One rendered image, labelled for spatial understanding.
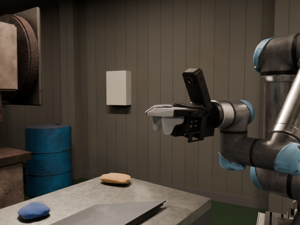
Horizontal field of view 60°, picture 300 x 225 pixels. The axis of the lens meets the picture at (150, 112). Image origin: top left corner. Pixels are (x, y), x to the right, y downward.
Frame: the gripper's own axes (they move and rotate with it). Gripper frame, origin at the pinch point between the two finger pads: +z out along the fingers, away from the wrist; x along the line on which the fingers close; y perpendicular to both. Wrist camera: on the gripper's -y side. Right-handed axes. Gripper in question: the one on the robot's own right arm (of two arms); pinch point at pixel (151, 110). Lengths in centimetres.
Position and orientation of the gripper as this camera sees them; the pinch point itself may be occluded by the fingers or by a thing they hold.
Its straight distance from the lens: 54.2
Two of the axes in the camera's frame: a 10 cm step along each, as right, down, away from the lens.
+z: -7.9, 0.4, -6.2
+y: -0.8, 9.8, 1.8
